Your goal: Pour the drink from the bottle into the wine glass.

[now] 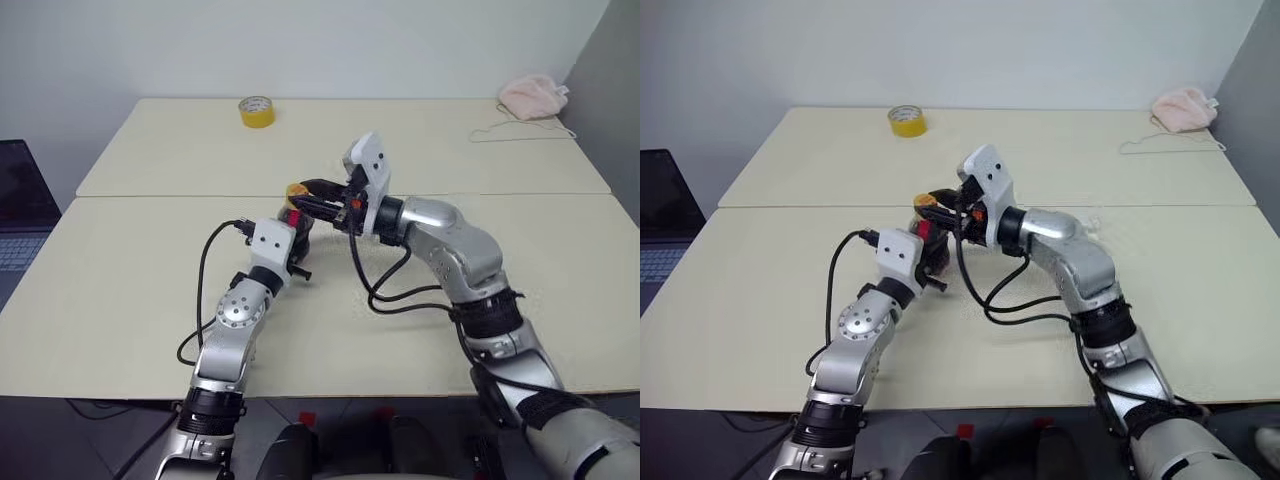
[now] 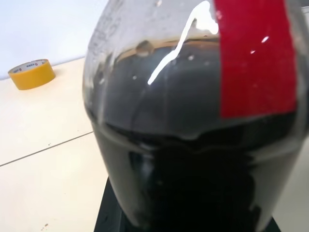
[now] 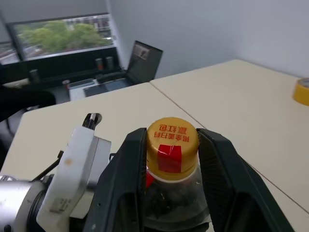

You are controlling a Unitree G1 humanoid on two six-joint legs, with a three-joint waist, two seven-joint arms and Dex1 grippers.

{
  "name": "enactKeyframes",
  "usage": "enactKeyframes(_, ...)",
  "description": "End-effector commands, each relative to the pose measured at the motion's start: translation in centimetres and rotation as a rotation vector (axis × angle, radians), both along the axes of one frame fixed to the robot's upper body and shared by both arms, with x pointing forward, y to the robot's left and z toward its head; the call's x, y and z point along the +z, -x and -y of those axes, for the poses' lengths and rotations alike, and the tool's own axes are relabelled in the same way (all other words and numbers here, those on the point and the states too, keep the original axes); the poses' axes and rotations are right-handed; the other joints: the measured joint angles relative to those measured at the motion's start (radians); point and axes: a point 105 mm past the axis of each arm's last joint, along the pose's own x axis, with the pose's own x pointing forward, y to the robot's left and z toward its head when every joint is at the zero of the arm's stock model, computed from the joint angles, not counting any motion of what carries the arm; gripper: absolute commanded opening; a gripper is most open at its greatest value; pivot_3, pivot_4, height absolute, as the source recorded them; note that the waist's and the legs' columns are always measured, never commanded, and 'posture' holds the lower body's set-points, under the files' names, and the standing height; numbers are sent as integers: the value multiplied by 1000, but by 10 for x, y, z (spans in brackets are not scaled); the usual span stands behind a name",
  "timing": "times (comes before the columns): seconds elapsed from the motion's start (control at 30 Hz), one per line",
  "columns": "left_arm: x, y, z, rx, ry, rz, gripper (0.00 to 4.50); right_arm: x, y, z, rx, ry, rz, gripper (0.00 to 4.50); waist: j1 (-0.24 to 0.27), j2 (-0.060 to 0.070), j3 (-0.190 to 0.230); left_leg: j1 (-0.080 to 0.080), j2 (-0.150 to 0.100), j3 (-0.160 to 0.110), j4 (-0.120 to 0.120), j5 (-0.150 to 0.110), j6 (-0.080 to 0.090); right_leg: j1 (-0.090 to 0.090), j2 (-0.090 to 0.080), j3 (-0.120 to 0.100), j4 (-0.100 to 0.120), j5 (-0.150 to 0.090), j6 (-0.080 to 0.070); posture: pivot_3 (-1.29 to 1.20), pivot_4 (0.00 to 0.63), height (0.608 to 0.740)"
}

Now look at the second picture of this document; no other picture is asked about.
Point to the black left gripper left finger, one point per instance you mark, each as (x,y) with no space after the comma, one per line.
(108,212)

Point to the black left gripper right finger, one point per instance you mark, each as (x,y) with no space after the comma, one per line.
(272,226)

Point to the clear bottle with dark drink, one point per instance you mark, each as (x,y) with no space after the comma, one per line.
(183,116)

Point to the yellow tape roll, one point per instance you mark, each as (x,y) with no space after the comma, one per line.
(31,77)

